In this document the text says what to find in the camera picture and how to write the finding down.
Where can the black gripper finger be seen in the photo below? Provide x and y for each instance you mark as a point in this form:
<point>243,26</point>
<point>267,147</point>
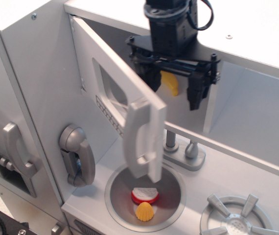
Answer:
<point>153,79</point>
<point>198,88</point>

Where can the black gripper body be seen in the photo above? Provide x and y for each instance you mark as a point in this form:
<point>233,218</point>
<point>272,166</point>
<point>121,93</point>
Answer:
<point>194,58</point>

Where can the grey microwave door handle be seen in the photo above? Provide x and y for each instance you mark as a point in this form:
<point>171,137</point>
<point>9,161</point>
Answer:
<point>134,145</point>

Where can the grey toy microwave door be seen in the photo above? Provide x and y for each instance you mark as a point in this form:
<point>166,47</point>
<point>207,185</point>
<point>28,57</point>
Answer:
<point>113,85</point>

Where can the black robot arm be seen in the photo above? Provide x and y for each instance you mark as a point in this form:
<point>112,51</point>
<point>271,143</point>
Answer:
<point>172,46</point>

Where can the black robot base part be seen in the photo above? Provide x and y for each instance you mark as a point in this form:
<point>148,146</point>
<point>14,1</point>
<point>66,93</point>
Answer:
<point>10,226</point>

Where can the yellow toy banana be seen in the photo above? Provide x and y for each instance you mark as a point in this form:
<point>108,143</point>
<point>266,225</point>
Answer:
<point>171,82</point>

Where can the grey toy faucet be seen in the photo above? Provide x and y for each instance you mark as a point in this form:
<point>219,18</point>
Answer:
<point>186,154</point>

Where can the grey toy telephone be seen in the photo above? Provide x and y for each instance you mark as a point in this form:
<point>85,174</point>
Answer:
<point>78,156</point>

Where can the red white toy apple slice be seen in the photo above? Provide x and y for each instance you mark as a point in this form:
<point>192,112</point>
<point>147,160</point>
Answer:
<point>140,195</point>

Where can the round metal sink bowl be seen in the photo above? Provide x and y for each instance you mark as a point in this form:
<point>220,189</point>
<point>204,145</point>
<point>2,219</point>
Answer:
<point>167,209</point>

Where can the grey toy fridge cabinet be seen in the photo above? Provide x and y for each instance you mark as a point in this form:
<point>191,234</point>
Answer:
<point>44,211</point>

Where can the yellow toy corn piece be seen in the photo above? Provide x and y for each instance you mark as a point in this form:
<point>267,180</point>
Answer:
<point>144,212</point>

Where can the grey toy stove burner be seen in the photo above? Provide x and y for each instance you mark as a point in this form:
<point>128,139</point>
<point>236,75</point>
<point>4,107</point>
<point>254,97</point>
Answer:
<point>232,215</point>

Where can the grey toy ice dispenser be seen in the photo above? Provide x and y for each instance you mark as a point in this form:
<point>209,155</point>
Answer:
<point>14,177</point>

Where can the grey fridge door handle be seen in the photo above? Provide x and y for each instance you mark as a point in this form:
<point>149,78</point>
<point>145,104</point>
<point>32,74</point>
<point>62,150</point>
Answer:
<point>17,152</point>

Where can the grey oven door handle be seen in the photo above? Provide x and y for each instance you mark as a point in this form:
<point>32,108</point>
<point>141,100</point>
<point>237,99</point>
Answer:
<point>56,230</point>

